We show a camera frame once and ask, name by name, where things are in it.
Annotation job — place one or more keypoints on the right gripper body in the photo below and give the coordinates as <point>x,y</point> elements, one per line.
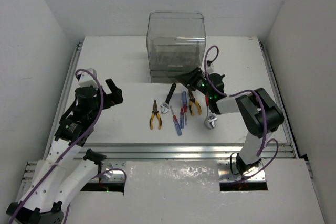
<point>200,82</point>

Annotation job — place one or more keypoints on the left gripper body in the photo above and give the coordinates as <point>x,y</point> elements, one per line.
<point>108,98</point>

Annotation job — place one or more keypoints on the clear acrylic box cover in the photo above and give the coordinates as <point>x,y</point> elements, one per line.
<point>175,43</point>

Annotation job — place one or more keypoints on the red handle adjustable wrench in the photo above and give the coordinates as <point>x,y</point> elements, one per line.
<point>210,119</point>

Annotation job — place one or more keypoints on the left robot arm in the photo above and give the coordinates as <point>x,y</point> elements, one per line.
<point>52,190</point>

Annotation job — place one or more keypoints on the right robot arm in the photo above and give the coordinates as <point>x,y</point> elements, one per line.
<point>258,110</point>

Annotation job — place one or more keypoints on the yellow pliers right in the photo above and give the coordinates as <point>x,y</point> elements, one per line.
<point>193,101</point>

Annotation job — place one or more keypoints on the smoky top tray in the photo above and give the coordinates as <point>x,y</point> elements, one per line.
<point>174,58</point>

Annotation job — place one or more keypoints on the smoky tray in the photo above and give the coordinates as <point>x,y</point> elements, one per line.
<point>174,58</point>
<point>168,73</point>
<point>165,79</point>

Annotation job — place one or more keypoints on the smoky bottom tray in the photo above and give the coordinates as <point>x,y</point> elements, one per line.
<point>165,79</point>

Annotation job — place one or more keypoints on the smoky middle tray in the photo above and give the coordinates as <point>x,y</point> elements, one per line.
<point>168,73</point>

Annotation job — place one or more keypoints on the red blue small screwdriver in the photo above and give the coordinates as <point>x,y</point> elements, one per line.
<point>182,120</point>

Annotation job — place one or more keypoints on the yellow long-nose pliers left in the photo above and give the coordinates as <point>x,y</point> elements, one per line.
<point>155,114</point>

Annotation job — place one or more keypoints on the red clear screwdriver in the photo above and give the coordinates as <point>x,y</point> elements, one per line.
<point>176,123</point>

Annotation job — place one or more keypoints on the blue handle screwdriver long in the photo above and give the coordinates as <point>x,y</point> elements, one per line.
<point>184,106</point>

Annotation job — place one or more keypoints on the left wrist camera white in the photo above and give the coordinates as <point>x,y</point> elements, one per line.
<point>86,80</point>

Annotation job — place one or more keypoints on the black handle adjustable wrench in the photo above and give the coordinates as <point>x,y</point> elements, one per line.
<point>165,104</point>

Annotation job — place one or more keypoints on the aluminium frame rail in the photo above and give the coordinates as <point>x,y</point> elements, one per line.
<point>123,133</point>

